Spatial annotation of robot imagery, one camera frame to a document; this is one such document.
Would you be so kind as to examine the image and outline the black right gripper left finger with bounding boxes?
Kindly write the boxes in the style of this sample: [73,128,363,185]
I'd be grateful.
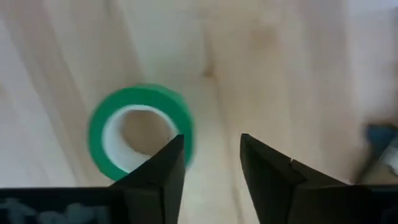
[108,134,187,224]

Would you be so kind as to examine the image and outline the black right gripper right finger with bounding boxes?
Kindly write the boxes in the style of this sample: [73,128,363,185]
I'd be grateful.
[239,133,354,224]

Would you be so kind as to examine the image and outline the green tape roll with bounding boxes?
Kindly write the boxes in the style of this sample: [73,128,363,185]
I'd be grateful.
[88,83,196,182]

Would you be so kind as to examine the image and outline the blue staple remover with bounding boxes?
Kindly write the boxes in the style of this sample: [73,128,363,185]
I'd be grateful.
[353,123,398,184]

